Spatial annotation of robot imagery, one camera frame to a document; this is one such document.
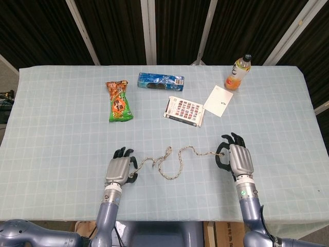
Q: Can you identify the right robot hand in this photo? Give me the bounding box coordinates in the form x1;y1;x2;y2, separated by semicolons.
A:
215;132;255;182

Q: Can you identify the light blue checked tablecloth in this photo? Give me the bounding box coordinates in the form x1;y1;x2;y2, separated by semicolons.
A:
0;64;329;240

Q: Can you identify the green and orange snack bag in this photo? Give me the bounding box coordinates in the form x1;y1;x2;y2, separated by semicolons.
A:
105;80;134;123

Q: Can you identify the blue-grey robot torso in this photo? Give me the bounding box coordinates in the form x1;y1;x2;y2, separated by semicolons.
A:
115;220;204;247

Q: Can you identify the beige braided rope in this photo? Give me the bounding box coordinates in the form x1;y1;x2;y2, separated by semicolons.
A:
129;146;225;181

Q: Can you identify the blue cookie box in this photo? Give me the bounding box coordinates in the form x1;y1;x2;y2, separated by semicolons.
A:
137;72;185;92

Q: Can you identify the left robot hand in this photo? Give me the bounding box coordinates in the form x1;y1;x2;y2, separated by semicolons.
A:
104;147;139;186

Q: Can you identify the orange drink bottle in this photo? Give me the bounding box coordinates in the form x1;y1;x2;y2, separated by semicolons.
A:
225;54;253;91

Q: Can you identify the brown cardboard box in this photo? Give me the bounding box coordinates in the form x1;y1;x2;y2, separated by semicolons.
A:
203;221;247;247
75;220;98;239

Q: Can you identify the flat printed card box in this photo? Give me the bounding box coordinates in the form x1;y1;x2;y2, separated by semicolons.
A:
163;96;206;128

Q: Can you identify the white partition frame post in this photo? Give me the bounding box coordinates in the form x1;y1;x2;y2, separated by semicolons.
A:
140;0;157;65
65;0;101;66
264;0;309;66
190;0;219;66
314;101;329;116

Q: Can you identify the white paper card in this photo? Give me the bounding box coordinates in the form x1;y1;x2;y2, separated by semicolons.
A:
204;85;234;118

